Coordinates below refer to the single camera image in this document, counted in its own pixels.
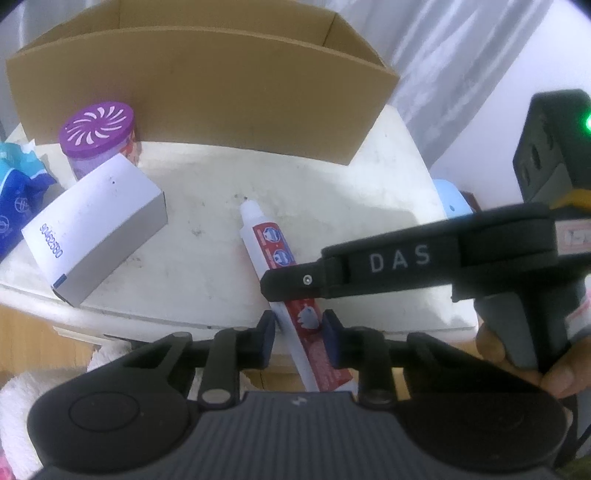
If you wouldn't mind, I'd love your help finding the red white toothpaste tube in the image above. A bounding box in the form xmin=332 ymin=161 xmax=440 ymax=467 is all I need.
xmin=239 ymin=200 xmax=358 ymax=394

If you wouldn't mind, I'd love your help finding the white rectangular carton box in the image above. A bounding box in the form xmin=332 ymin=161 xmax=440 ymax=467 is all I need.
xmin=22 ymin=154 xmax=167 ymax=307

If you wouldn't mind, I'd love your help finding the purple lid air freshener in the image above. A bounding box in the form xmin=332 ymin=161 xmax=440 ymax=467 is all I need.
xmin=58 ymin=101 xmax=141 ymax=180

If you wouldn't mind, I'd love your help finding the blue tissue pack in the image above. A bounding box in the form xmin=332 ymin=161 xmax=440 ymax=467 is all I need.
xmin=0 ymin=140 xmax=56 ymax=260

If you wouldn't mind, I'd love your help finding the person's right hand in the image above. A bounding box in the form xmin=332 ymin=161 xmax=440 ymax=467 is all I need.
xmin=475 ymin=324 xmax=591 ymax=400

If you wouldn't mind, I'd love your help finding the light blue round stool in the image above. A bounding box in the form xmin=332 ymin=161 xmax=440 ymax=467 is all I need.
xmin=433 ymin=179 xmax=473 ymax=219

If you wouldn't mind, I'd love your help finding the grey window curtain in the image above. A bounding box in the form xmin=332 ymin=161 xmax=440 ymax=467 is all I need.
xmin=324 ymin=0 xmax=551 ymax=166

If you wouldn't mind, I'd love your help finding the white fluffy towel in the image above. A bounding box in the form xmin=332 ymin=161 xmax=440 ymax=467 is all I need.
xmin=1 ymin=340 xmax=131 ymax=479

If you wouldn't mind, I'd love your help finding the brown cardboard box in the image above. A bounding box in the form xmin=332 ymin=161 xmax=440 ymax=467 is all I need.
xmin=6 ymin=1 xmax=399 ymax=164

